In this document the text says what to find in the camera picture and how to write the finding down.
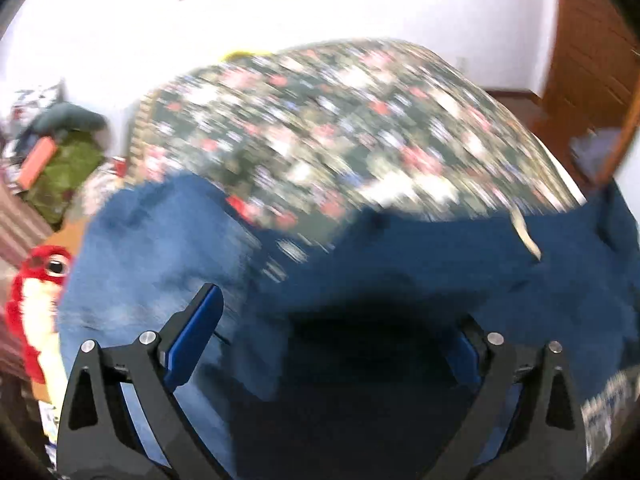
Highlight navy patterned hooded jacket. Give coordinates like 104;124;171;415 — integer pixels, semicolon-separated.
228;184;639;479

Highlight pile of clothes and bags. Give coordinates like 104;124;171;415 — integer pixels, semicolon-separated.
1;81;110;228

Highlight red plush parrot toy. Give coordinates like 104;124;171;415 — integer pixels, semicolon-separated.
4;245;73;408

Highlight blue denim jeans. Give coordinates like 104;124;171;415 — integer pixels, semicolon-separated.
56;174;306;472

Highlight striped pink curtain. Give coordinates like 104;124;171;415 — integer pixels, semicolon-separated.
0;180;52;379

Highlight orange box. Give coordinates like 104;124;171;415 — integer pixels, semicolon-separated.
17;136;58;190

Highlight brown wooden door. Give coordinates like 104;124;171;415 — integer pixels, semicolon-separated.
542;0;639;185

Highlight green floral bedspread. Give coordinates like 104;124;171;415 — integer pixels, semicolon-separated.
123;40;584;260

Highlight yellow plush toy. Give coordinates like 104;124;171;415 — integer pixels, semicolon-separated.
221;50;271;63

